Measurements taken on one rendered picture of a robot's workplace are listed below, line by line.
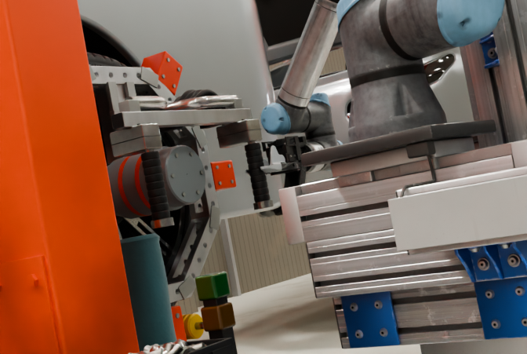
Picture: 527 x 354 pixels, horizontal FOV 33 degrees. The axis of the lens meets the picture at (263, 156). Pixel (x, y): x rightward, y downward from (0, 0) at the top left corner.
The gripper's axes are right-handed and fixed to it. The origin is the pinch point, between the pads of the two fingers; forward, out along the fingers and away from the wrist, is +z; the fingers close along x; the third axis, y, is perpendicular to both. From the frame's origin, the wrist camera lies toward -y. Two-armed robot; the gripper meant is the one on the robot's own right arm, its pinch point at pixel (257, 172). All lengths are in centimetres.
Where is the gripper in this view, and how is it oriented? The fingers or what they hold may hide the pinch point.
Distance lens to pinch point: 202.2
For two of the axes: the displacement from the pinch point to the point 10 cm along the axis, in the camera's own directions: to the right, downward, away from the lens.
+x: 8.0, -1.8, -5.7
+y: -1.8, -9.8, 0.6
